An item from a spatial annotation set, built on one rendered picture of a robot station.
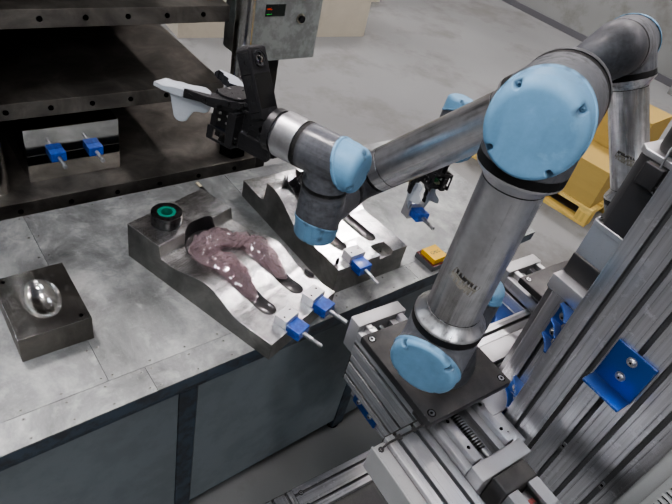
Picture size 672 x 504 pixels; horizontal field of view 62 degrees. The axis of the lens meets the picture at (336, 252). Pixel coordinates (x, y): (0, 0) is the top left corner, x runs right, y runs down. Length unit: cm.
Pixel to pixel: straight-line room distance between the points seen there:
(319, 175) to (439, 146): 19
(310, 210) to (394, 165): 16
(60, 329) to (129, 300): 21
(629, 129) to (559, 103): 80
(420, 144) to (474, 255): 22
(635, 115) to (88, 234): 140
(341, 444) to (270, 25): 154
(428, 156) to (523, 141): 26
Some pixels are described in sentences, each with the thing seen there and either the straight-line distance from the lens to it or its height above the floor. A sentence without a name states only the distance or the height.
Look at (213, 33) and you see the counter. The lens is 532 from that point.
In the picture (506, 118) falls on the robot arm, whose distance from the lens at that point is 67.
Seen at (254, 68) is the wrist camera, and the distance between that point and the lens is 91.
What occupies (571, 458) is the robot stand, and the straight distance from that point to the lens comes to 121.
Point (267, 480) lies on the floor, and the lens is 212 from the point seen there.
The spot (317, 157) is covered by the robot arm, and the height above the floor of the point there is 145.
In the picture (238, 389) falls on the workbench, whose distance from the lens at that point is 160.
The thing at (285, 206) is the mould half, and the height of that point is 91.
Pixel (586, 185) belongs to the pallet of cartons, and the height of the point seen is 25.
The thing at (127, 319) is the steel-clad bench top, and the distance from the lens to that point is 145.
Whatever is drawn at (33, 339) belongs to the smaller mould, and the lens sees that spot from 136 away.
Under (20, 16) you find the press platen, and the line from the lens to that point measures 172.
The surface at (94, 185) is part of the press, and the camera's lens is 190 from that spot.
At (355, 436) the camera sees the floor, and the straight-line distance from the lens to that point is 227.
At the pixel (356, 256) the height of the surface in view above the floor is 91.
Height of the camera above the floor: 187
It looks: 39 degrees down
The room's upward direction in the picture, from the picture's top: 15 degrees clockwise
